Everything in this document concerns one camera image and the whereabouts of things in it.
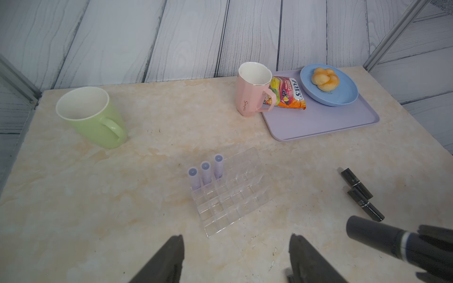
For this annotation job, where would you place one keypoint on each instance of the pink mug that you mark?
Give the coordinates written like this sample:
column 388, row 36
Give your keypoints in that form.
column 253, row 94

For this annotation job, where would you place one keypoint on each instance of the green mug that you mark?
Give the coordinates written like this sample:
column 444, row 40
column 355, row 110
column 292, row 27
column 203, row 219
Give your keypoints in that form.
column 91, row 112

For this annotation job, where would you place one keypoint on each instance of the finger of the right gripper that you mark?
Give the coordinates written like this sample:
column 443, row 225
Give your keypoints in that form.
column 442, row 277
column 436, row 236

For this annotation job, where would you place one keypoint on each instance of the colourful snack bag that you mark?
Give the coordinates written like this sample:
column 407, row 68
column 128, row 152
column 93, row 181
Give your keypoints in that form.
column 288, row 92

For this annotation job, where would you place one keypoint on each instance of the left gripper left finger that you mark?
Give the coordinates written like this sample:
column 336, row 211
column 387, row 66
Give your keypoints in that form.
column 166, row 265

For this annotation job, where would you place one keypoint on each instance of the clear acrylic lipstick organizer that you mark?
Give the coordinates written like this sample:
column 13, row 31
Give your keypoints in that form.
column 246, row 185

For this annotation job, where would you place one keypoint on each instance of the black lipstick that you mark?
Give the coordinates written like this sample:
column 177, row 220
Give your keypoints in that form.
column 404, row 245
column 354, row 182
column 364, row 203

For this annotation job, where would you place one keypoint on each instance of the lavender lipstick tube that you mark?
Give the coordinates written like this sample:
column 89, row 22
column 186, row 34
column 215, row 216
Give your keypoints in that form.
column 194, row 178
column 206, row 172
column 218, row 166

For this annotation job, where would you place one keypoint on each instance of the bread roll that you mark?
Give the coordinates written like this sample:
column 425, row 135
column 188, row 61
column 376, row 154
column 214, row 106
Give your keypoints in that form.
column 325, row 79

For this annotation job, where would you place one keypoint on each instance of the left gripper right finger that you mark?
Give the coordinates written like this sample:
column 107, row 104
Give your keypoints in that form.
column 308, row 265

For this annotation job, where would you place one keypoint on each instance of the lavender tray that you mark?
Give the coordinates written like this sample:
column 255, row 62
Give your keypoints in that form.
column 287, row 124

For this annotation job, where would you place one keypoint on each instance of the right frame post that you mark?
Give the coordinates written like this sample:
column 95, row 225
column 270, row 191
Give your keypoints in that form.
column 387, row 21

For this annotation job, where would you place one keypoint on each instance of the blue plate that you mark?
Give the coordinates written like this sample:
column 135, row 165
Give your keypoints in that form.
column 346, row 93

